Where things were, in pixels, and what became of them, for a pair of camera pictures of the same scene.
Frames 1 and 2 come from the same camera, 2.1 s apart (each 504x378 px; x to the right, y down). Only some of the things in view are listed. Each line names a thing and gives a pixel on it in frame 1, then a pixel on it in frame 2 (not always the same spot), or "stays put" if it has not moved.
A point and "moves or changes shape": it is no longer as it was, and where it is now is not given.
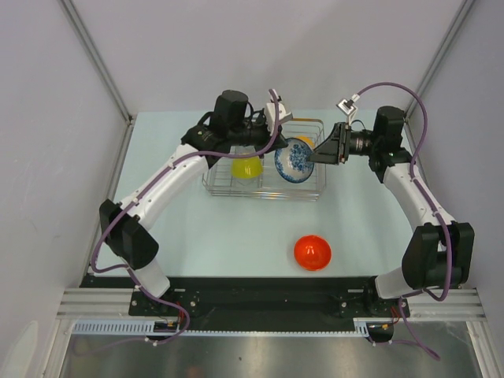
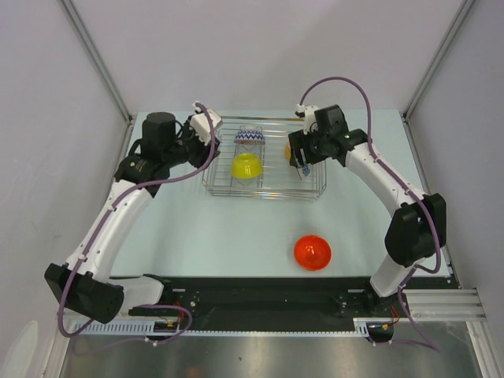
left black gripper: [279, 142] → [203, 151]
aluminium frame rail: [428, 303] stays put
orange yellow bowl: [307, 139] moves or changes shape
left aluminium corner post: [97, 58] stays put
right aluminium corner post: [457, 23] stays put
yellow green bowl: [246, 168] stays put
